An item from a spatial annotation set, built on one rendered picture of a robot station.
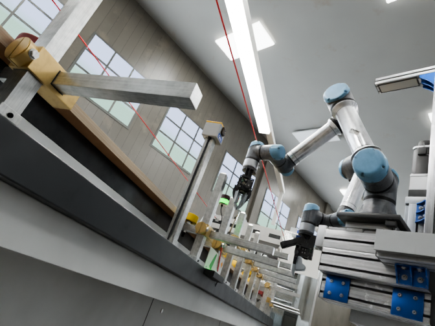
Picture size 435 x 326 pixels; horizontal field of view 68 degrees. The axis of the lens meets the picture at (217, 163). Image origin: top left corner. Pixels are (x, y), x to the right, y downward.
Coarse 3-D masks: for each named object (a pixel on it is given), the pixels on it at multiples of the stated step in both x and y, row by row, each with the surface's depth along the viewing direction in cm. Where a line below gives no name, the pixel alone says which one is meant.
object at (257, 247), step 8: (184, 224) 148; (192, 232) 147; (216, 232) 143; (224, 240) 140; (232, 240) 139; (240, 240) 138; (248, 248) 138; (256, 248) 135; (264, 248) 134; (272, 248) 133
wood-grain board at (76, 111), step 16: (0, 32) 65; (0, 48) 68; (64, 112) 86; (80, 112) 87; (80, 128) 92; (96, 128) 93; (96, 144) 100; (112, 144) 101; (112, 160) 109; (128, 160) 109; (128, 176) 118; (144, 176) 119; (144, 192) 131; (160, 192) 131; (176, 208) 146; (192, 224) 165
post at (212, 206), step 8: (224, 176) 151; (216, 184) 150; (224, 184) 151; (216, 192) 148; (216, 200) 146; (208, 208) 145; (216, 208) 147; (208, 216) 143; (200, 240) 138; (192, 248) 137; (200, 248) 138
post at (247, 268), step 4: (256, 232) 237; (256, 236) 235; (256, 240) 234; (252, 252) 230; (248, 264) 227; (248, 268) 226; (244, 272) 225; (248, 272) 224; (244, 276) 224; (248, 276) 226; (244, 280) 222; (240, 284) 222; (244, 284) 221; (240, 288) 220; (244, 288) 221; (240, 292) 219
